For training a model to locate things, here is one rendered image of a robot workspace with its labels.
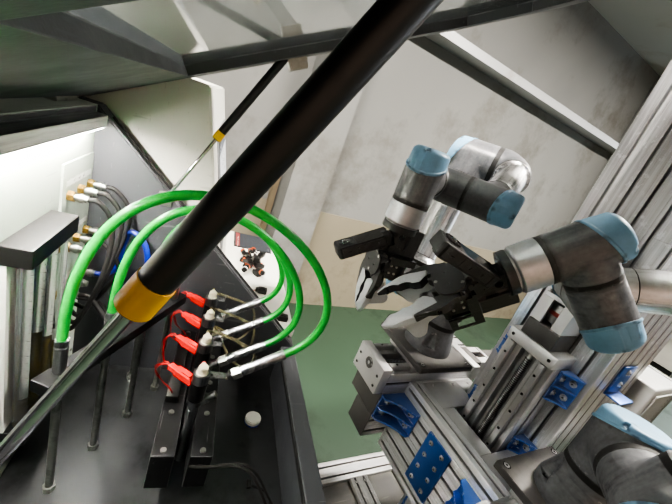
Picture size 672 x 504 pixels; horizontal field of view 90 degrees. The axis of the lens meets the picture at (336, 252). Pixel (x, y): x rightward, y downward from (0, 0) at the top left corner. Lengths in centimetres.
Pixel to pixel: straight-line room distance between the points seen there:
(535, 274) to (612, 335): 13
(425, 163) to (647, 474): 60
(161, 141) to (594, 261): 81
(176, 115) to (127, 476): 72
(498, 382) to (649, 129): 72
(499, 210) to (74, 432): 96
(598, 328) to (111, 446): 90
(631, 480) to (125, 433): 93
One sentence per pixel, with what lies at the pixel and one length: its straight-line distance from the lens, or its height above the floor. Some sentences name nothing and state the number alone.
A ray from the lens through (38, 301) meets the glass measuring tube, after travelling 68.
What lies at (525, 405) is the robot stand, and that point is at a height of 110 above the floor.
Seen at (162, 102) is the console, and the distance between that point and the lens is 84.
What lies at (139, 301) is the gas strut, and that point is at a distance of 17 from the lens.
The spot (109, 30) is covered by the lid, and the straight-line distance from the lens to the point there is 36.
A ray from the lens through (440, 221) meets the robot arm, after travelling 108.
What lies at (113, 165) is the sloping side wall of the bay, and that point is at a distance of 84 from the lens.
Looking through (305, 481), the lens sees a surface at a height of 95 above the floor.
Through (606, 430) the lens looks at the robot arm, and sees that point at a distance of 86.
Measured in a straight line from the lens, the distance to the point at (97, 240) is 53.
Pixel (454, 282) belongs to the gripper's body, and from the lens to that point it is 54.
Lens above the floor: 156
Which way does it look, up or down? 19 degrees down
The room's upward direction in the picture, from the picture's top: 21 degrees clockwise
